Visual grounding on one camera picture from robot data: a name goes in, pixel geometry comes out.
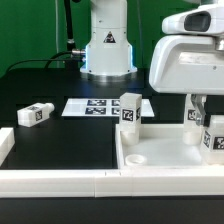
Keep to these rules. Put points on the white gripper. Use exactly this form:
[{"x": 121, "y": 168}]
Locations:
[{"x": 188, "y": 65}]

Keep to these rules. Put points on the white square table top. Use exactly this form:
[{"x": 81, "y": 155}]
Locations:
[{"x": 159, "y": 146}]

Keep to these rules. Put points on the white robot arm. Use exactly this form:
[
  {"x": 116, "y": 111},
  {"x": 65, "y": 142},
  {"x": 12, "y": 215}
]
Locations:
[{"x": 109, "y": 53}]

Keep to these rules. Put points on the white front fence bar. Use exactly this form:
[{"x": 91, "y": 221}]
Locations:
[{"x": 111, "y": 183}]

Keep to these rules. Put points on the white marker tag sheet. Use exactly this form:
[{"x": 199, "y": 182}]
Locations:
[{"x": 80, "y": 107}]

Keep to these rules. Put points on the white left fence block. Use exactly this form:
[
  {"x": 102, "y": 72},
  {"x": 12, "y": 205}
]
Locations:
[{"x": 7, "y": 141}]

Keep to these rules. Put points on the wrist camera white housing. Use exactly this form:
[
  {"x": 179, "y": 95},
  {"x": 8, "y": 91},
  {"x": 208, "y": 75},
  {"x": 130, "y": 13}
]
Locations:
[{"x": 203, "y": 22}]

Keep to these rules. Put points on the black cable conduit post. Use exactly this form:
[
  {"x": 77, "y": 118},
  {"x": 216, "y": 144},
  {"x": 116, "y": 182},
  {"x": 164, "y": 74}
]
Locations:
[{"x": 69, "y": 26}]

